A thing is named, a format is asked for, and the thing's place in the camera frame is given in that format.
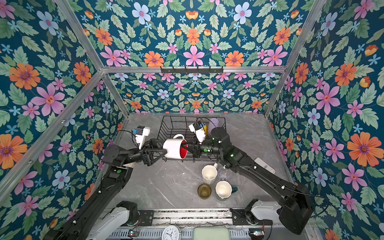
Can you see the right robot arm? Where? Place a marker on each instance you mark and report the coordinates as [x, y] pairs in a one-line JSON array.
[[292, 205]]

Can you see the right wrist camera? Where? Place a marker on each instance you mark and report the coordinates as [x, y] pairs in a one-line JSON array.
[[199, 132]]

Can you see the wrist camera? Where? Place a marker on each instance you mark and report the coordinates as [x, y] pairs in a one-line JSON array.
[[140, 133], [199, 132]]

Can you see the yellow mug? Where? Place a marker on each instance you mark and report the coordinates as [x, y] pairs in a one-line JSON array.
[[204, 127]]

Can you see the black wire dish rack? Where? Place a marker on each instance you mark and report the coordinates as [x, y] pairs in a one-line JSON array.
[[173, 125]]

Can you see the clear glass cup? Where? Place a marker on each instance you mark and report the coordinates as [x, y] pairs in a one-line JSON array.
[[224, 175]]

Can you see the lavender plastic cup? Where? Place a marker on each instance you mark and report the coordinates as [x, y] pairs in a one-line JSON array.
[[213, 123]]

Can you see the red interior white mug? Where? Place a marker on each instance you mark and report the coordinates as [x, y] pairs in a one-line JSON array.
[[175, 147]]

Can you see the cream white mug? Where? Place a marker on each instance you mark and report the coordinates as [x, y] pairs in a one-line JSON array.
[[209, 173]]

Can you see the white mug green handle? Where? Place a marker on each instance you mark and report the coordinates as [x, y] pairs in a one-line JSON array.
[[224, 190]]

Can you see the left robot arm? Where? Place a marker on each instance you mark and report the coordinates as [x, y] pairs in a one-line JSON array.
[[84, 225]]

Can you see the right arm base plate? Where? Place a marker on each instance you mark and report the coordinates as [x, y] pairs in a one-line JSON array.
[[240, 217]]

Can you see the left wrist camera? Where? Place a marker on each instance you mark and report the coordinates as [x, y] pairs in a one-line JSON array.
[[140, 133]]

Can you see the white analog clock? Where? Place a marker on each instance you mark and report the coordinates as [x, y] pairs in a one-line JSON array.
[[172, 232]]

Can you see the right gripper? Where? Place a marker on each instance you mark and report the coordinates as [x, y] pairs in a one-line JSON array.
[[197, 150]]

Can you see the olive green glass cup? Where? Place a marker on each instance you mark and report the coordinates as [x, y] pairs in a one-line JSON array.
[[204, 191]]

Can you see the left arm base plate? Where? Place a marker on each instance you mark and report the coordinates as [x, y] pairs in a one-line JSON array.
[[144, 219]]

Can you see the pale green sponge pad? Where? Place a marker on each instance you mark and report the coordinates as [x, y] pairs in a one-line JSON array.
[[211, 233]]

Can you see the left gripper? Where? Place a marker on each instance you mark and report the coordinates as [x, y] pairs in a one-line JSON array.
[[146, 157]]

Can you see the wall hook rail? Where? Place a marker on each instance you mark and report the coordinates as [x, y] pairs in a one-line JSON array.
[[192, 70]]

